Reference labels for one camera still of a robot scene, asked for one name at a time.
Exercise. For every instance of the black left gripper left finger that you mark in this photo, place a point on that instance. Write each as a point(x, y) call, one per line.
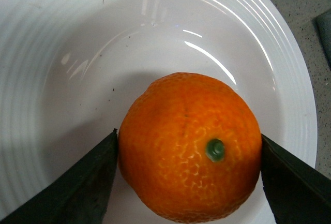
point(80, 195)

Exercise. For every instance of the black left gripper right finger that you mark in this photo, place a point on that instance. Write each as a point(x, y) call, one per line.
point(296, 192)

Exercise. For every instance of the orange mandarin fruit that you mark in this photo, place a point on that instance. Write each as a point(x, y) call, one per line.
point(190, 148)

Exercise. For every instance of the white ridged plate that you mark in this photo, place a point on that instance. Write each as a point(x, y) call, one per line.
point(70, 70)

